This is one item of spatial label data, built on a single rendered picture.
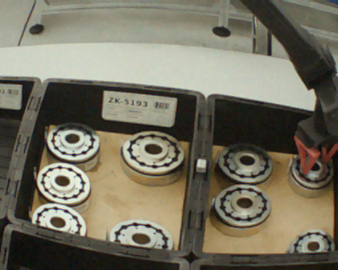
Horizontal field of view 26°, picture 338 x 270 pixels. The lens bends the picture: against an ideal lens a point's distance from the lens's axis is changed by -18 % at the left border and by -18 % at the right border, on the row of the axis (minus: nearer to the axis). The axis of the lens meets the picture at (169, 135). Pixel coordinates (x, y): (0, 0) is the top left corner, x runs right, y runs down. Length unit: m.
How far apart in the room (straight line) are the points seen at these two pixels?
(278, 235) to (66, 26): 2.22
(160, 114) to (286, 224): 0.32
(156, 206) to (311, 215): 0.29
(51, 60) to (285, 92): 0.57
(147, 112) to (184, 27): 1.96
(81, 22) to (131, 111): 1.99
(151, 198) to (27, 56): 0.70
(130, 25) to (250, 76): 1.53
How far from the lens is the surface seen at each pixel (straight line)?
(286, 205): 1.42
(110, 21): 3.45
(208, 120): 1.40
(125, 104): 1.47
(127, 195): 1.40
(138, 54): 1.96
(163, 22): 3.45
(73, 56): 1.95
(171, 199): 1.40
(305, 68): 1.29
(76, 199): 1.33
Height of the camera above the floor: 1.79
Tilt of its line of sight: 39 degrees down
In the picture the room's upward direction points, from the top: 7 degrees clockwise
